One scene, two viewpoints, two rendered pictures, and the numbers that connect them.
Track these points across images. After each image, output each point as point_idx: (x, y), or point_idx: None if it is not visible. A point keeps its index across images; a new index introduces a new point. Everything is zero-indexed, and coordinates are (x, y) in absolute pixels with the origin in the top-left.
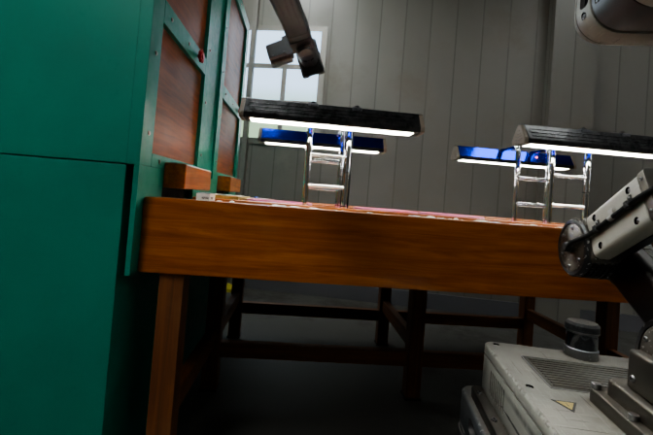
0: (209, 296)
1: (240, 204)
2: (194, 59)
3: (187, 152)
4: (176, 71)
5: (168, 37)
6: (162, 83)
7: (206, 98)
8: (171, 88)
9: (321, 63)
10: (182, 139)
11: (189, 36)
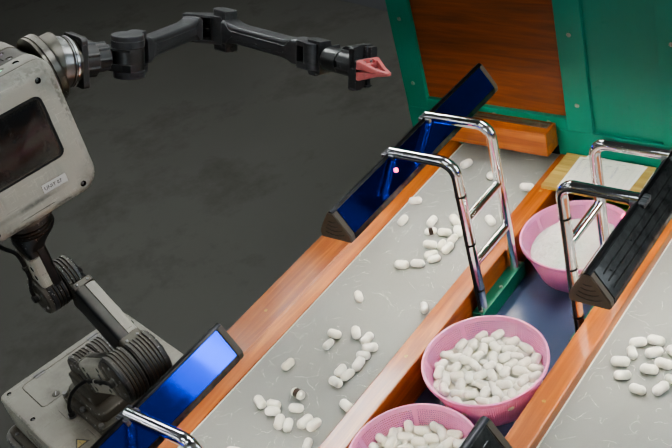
0: None
1: None
2: None
3: (534, 99)
4: (463, 15)
5: None
6: (435, 35)
7: (572, 28)
8: (457, 35)
9: (348, 79)
10: (510, 83)
11: None
